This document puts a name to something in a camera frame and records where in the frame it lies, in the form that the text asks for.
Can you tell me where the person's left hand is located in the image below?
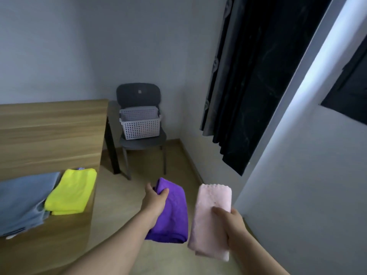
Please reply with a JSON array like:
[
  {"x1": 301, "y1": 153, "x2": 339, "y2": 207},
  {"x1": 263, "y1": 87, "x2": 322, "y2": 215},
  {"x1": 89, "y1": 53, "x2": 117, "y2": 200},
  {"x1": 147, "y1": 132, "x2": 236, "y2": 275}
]
[{"x1": 141, "y1": 183, "x2": 170, "y2": 226}]

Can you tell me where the person's right hand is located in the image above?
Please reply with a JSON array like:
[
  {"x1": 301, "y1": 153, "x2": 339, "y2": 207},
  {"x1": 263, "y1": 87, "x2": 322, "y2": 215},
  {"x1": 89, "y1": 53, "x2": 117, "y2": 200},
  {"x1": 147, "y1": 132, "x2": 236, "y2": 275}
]
[{"x1": 212, "y1": 207, "x2": 248, "y2": 250}]

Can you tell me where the pink towel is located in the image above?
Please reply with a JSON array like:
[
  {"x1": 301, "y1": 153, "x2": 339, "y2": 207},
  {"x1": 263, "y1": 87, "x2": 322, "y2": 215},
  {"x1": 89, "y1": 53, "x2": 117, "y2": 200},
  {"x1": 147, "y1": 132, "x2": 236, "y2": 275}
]
[{"x1": 188, "y1": 184, "x2": 232, "y2": 262}]

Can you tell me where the purple towel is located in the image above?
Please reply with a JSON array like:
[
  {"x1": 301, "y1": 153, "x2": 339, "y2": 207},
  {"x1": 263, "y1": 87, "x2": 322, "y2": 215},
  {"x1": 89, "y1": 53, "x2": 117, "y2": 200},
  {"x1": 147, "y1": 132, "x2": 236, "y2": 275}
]
[{"x1": 145, "y1": 177, "x2": 189, "y2": 244}]

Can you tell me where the person's left forearm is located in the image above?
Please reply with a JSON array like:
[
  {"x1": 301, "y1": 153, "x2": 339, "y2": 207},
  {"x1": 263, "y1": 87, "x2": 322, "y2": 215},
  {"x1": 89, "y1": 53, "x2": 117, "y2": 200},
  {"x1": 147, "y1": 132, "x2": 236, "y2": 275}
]
[{"x1": 62, "y1": 209, "x2": 156, "y2": 275}]

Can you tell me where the person's right forearm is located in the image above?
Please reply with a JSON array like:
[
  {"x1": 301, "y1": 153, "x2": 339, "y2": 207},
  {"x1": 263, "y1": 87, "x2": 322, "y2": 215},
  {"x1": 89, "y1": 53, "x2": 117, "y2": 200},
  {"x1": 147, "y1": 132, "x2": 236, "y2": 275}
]
[{"x1": 228, "y1": 238, "x2": 291, "y2": 275}]

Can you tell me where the grey perforated plastic basket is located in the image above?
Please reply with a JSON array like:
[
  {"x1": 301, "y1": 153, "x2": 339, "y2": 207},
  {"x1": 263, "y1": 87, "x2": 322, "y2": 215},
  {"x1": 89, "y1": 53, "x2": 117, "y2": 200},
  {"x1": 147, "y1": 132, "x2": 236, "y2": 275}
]
[{"x1": 119, "y1": 106, "x2": 163, "y2": 141}]

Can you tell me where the dark grey chair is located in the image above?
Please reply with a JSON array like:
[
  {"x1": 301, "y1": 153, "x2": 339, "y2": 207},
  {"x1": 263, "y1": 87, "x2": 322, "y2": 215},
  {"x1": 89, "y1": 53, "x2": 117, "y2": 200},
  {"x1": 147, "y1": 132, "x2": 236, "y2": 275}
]
[{"x1": 116, "y1": 82, "x2": 167, "y2": 181}]

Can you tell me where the yellow folded towel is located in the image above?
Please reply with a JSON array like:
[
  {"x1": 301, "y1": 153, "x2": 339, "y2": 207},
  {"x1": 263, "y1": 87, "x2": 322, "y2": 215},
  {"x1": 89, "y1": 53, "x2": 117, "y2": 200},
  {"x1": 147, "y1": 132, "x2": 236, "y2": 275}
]
[{"x1": 44, "y1": 168, "x2": 97, "y2": 216}]

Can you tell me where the black curtain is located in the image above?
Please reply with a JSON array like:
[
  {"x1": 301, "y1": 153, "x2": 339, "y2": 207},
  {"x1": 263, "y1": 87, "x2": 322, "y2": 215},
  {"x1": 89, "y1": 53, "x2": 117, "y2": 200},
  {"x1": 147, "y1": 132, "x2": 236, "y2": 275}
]
[{"x1": 200, "y1": 0, "x2": 335, "y2": 176}]

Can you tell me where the blue-grey cloth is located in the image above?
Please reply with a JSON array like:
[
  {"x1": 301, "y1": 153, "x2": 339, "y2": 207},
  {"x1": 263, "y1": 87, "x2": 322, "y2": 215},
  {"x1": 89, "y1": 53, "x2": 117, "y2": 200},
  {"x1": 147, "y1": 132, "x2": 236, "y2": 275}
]
[{"x1": 0, "y1": 172, "x2": 61, "y2": 237}]

